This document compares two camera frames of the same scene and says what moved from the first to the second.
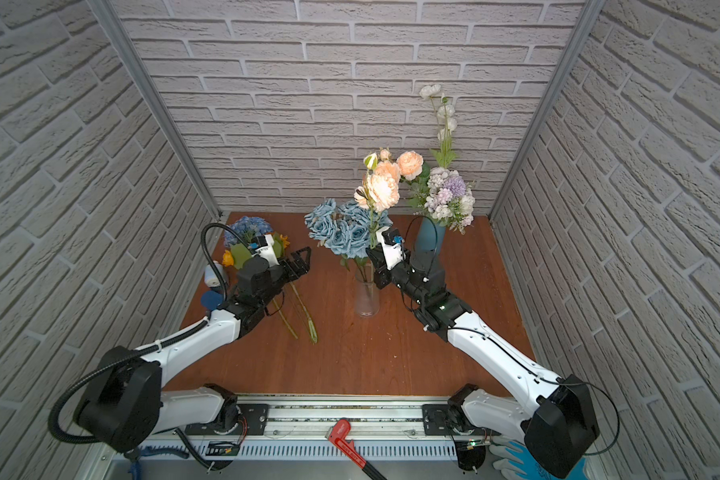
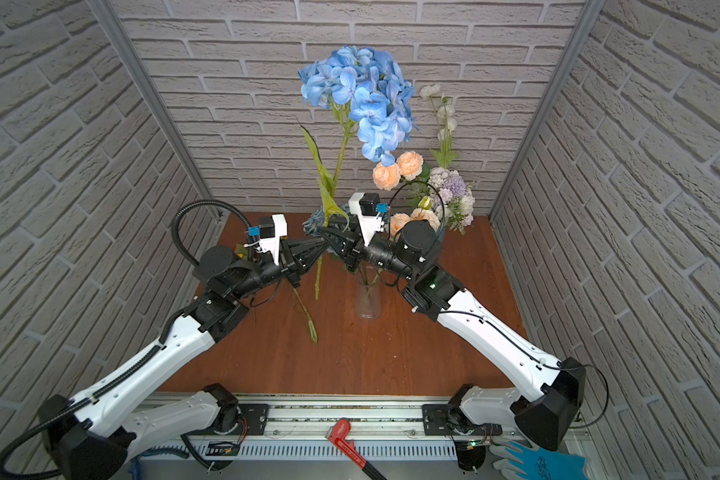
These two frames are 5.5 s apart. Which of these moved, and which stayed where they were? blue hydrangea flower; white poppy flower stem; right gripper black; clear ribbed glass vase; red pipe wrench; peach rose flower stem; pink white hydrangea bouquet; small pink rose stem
Moved: blue hydrangea flower; small pink rose stem; right gripper black
Stayed: pink white hydrangea bouquet; peach rose flower stem; white poppy flower stem; red pipe wrench; clear ribbed glass vase
